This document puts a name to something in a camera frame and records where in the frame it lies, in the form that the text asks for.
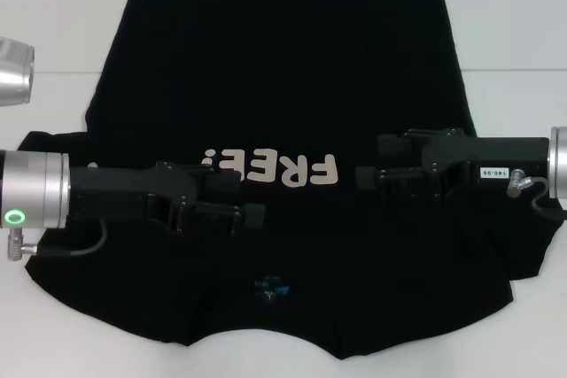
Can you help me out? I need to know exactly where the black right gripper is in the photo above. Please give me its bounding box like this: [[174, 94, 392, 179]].
[[355, 127, 551, 203]]

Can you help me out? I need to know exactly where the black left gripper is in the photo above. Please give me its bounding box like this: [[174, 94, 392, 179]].
[[66, 159, 268, 236]]

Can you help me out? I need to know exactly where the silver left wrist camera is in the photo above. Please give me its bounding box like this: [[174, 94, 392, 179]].
[[0, 35, 37, 107]]

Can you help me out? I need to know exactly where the black T-shirt with white print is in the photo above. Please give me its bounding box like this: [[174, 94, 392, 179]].
[[18, 0, 566, 349]]

